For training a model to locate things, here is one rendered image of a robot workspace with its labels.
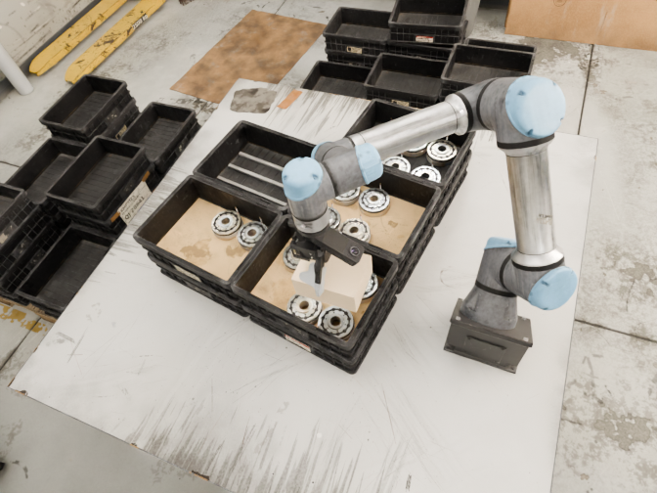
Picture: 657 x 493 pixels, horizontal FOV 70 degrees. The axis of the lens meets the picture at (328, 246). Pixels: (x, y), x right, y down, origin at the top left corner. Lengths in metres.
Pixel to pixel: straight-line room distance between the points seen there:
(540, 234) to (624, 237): 1.64
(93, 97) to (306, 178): 2.36
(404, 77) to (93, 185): 1.73
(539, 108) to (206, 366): 1.16
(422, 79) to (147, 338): 1.98
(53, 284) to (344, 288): 1.78
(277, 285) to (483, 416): 0.70
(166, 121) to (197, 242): 1.36
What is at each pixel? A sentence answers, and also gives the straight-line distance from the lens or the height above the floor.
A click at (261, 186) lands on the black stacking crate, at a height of 0.83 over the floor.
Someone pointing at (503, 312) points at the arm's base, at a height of 0.91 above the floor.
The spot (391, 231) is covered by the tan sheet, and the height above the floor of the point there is 0.83.
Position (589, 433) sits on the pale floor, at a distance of 2.27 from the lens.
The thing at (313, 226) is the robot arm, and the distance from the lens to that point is 0.95.
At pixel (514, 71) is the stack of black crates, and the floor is 0.49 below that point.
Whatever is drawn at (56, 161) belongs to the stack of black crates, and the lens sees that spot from 3.01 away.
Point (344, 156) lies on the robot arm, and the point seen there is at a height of 1.43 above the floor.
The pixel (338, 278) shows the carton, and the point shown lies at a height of 1.12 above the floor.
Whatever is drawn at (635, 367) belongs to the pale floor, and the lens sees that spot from 2.44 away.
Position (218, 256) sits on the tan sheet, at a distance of 1.58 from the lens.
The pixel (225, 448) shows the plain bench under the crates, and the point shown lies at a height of 0.70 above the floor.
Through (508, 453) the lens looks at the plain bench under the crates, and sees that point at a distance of 1.44.
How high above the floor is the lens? 2.08
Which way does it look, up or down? 55 degrees down
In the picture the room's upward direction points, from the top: 11 degrees counter-clockwise
